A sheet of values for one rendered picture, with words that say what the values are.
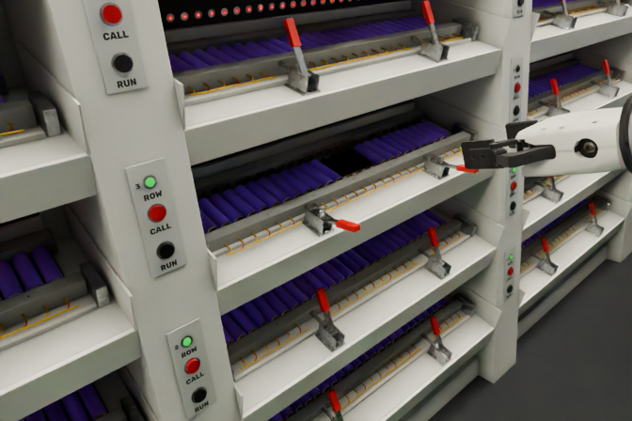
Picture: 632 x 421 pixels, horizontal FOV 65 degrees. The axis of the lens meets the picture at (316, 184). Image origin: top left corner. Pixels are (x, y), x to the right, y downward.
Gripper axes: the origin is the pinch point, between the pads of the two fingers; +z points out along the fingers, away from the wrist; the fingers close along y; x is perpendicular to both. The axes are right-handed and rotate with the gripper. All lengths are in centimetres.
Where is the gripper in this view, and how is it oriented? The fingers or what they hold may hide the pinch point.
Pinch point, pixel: (494, 145)
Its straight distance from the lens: 62.5
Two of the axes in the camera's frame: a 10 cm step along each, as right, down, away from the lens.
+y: 7.6, -3.0, 5.8
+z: -6.1, 0.0, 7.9
